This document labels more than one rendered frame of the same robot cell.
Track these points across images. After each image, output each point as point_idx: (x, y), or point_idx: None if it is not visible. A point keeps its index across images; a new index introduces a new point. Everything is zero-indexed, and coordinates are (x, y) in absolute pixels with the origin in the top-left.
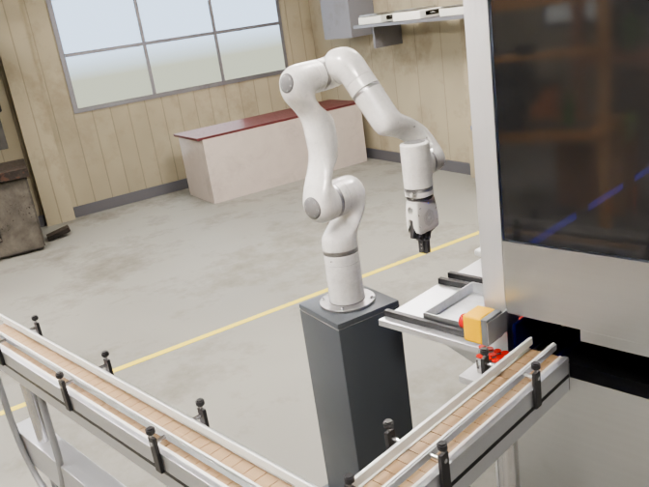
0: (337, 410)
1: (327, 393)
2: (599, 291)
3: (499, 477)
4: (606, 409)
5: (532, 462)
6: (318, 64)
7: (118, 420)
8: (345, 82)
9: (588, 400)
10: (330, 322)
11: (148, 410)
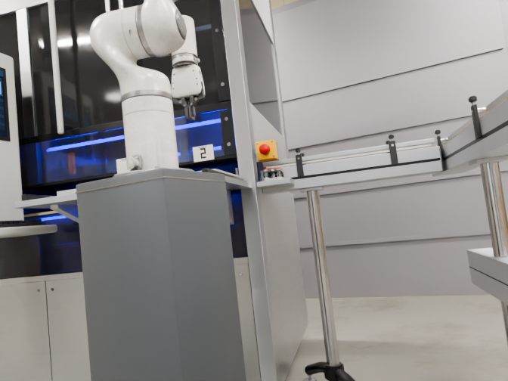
0: (222, 324)
1: (209, 311)
2: (264, 134)
3: (321, 224)
4: (273, 199)
5: (270, 257)
6: None
7: None
8: None
9: (271, 197)
10: (216, 175)
11: None
